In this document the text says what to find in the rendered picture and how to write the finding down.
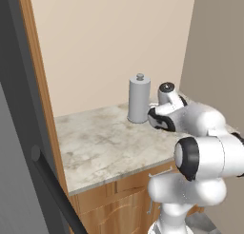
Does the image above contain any dark grey fridge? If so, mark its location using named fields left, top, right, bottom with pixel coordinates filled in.
left=0, top=0, right=90, bottom=234

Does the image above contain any grey cylindrical canister with knob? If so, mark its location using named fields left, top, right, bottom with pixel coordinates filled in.
left=127, top=72, right=152, bottom=125

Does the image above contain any wooden cupboard door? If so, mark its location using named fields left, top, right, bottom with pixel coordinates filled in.
left=75, top=189, right=164, bottom=234

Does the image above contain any wooden side panel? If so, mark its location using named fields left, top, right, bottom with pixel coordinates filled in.
left=16, top=0, right=71, bottom=198

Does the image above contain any silver cupboard door handle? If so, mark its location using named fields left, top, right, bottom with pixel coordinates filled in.
left=146, top=199, right=154, bottom=216

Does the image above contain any silver drawer handle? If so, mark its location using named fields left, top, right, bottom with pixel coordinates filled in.
left=148, top=168, right=173, bottom=179

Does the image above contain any wooden drawer front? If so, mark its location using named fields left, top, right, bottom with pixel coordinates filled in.
left=112, top=163, right=179, bottom=197

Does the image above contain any dark fridge door handle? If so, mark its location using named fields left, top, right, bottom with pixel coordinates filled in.
left=30, top=144, right=90, bottom=234

